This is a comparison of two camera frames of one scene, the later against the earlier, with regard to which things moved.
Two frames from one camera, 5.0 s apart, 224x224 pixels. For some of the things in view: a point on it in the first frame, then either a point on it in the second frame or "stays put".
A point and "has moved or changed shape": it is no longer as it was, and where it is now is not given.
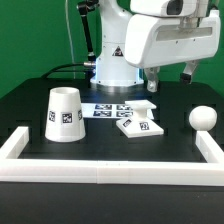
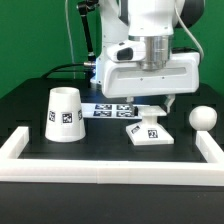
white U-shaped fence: [157, 172] stays put
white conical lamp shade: [65, 123] stays put
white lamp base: [140, 125] has moved or changed shape
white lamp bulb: [203, 118] stays put
